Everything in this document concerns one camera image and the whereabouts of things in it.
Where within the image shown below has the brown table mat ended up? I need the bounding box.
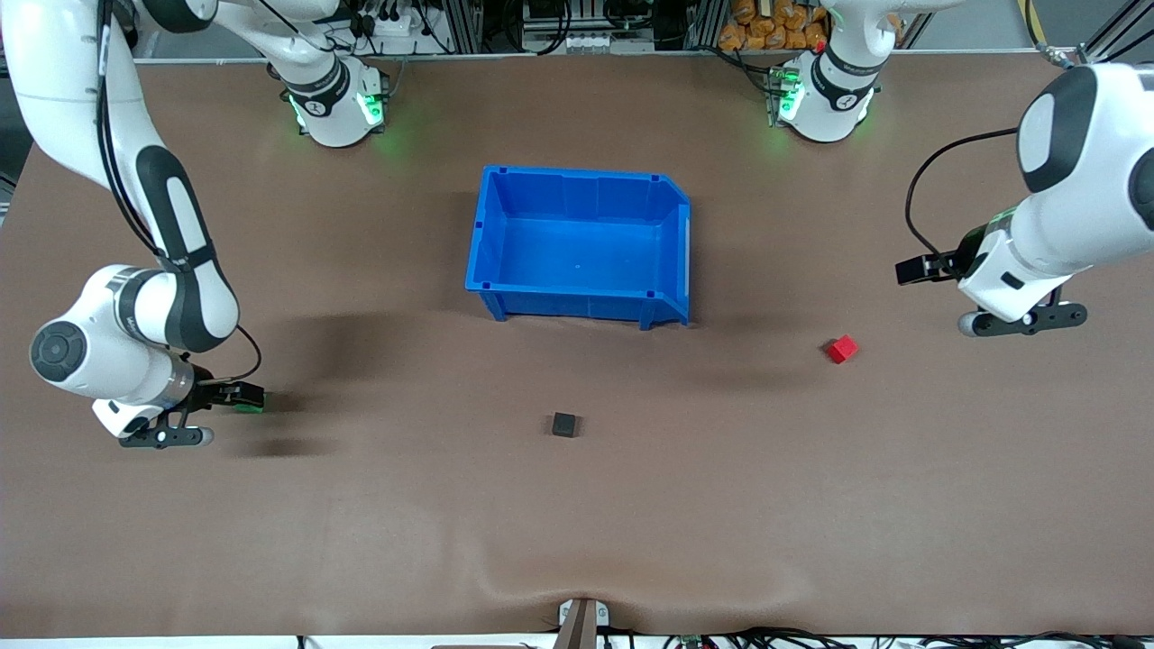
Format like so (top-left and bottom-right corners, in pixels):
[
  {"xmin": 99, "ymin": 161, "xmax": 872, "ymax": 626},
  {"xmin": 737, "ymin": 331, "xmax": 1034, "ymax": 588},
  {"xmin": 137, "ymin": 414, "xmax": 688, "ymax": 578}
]
[{"xmin": 0, "ymin": 50, "xmax": 1154, "ymax": 639}]

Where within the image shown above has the orange packets pile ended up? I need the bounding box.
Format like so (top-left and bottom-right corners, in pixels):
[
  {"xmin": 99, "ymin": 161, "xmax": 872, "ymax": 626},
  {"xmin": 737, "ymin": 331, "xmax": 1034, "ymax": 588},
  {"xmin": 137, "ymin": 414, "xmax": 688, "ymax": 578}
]
[{"xmin": 719, "ymin": 0, "xmax": 832, "ymax": 52}]

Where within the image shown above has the blue plastic storage bin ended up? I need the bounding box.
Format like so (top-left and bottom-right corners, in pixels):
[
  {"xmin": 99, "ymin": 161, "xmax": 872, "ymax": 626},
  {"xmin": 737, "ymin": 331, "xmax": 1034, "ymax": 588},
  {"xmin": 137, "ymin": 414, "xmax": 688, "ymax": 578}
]
[{"xmin": 464, "ymin": 164, "xmax": 693, "ymax": 331}]

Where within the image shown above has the white power strip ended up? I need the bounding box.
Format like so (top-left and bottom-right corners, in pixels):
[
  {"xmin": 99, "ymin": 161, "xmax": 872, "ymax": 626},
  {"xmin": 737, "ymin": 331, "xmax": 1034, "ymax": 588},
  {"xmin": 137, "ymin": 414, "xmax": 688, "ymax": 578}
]
[{"xmin": 356, "ymin": 5, "xmax": 425, "ymax": 57}]

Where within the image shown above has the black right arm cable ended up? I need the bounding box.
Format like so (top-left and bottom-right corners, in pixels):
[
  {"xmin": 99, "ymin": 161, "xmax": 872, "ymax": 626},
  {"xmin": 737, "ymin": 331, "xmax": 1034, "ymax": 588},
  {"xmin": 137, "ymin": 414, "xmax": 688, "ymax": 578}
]
[{"xmin": 95, "ymin": 0, "xmax": 264, "ymax": 387}]

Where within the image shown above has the aluminium frame strut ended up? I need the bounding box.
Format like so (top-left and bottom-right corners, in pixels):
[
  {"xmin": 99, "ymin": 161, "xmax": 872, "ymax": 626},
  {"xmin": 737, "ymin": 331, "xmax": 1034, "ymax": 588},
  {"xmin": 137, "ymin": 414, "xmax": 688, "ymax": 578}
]
[{"xmin": 1077, "ymin": 0, "xmax": 1154, "ymax": 69}]

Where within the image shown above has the grey metal camera bracket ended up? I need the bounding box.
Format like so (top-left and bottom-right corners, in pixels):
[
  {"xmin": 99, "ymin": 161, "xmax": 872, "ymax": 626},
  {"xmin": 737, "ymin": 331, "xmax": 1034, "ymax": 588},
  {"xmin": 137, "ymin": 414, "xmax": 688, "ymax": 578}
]
[{"xmin": 556, "ymin": 597, "xmax": 611, "ymax": 649}]

